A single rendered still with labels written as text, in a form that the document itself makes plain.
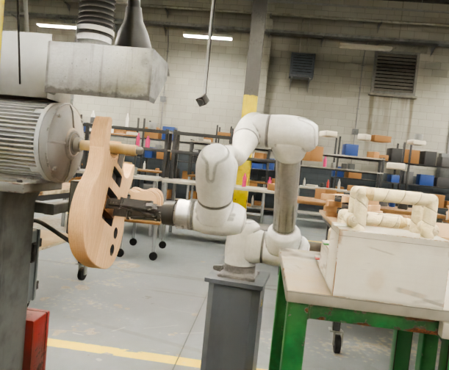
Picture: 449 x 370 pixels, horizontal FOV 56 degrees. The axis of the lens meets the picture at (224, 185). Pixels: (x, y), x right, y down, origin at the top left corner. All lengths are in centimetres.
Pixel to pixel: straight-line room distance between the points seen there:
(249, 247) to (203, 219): 80
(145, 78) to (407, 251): 81
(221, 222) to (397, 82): 1200
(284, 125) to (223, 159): 57
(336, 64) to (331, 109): 127
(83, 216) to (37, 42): 56
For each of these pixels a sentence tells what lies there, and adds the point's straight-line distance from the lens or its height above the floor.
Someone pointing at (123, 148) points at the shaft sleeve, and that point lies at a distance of 134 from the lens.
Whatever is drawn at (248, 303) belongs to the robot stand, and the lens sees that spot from 200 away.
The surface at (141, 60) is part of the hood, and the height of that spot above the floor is 149.
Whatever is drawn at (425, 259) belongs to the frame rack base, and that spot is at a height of 105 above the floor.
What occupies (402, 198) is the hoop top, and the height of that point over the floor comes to 119.
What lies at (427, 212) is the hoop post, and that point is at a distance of 116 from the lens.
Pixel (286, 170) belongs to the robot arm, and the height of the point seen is 123.
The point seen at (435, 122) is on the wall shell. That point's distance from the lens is 1322.
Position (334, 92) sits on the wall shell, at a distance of 1262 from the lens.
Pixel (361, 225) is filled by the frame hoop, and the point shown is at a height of 112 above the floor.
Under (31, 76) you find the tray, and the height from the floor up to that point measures 144.
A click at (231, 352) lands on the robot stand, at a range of 210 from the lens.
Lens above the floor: 124
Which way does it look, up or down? 3 degrees down
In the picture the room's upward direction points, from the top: 6 degrees clockwise
